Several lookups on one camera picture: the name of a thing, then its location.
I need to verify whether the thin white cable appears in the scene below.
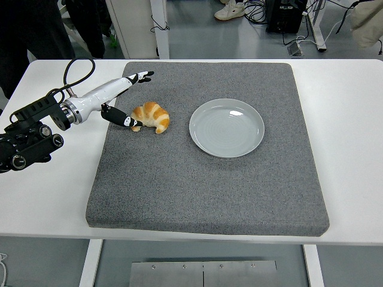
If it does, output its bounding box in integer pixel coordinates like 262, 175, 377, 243
0, 252, 8, 283

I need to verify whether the white table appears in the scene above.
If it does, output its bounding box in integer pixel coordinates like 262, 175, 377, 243
0, 59, 383, 287

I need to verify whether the black computer tower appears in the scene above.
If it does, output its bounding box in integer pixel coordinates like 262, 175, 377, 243
266, 0, 309, 34

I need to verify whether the grey speckled mat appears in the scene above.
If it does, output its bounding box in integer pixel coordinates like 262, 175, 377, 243
85, 62, 331, 238

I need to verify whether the thin black cable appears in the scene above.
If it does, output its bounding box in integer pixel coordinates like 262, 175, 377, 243
150, 16, 170, 32

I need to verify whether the beige cloth bag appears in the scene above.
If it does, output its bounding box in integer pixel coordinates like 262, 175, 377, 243
336, 0, 383, 56

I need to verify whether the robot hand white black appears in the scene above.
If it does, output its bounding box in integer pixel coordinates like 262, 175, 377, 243
76, 71, 155, 129

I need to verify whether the black cable bundle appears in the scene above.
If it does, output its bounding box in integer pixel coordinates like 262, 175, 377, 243
244, 0, 269, 25

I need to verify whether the white cabinet panel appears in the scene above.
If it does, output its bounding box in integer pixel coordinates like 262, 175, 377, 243
106, 0, 158, 59

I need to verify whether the grey metal plate with screws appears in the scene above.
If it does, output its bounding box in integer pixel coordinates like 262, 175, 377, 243
129, 260, 278, 287

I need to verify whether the golden croissant bread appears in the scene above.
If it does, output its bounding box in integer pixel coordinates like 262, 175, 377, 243
130, 101, 171, 135

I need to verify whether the grey round plate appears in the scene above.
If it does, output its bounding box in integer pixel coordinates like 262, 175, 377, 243
189, 98, 266, 158

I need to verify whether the person's white shoe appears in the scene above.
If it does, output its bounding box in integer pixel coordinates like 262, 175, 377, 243
214, 1, 246, 21

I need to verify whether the grey power adapter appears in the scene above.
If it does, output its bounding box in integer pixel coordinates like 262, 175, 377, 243
287, 41, 305, 57

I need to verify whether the white desk leg with foot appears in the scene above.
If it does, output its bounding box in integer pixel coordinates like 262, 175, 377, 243
305, 0, 327, 53

